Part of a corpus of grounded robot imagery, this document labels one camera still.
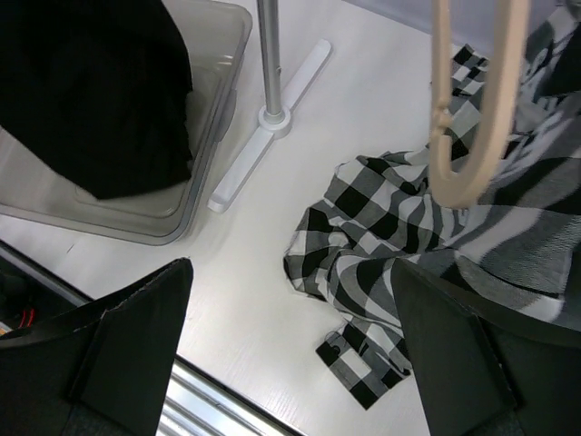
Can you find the black white checkered shirt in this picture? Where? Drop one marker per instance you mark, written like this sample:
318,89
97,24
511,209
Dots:
518,245

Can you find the metal clothes rack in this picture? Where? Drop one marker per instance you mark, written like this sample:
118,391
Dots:
275,117

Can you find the clear plastic bin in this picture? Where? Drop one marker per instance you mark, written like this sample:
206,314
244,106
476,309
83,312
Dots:
215,34

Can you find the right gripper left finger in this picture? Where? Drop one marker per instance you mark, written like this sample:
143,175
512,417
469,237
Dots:
100,369

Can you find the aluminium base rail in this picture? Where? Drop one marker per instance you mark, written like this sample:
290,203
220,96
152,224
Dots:
194,404

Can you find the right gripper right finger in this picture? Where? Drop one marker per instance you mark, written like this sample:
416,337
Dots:
481,368

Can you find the beige hanger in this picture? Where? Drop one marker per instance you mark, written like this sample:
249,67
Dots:
465,147

